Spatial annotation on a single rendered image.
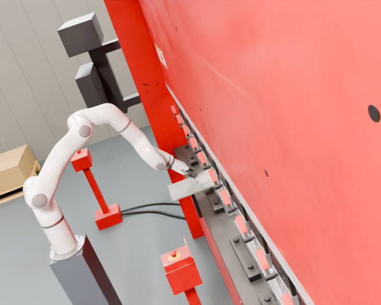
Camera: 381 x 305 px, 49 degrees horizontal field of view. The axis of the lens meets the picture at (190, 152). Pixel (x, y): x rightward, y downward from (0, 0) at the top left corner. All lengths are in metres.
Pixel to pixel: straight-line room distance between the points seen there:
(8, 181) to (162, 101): 3.25
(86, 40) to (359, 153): 2.75
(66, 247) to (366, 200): 1.90
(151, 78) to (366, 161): 2.62
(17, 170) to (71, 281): 3.57
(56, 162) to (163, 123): 1.24
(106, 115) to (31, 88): 4.38
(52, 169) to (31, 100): 4.42
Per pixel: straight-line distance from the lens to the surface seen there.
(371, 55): 0.41
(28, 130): 6.65
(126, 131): 2.14
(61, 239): 2.25
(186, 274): 2.20
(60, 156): 2.09
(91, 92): 3.18
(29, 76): 6.38
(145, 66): 3.01
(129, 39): 2.97
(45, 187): 2.09
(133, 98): 3.63
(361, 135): 0.48
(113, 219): 4.27
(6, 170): 5.82
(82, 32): 3.11
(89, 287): 2.39
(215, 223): 2.26
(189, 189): 2.37
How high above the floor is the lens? 2.19
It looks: 25 degrees down
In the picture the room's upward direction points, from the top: 19 degrees counter-clockwise
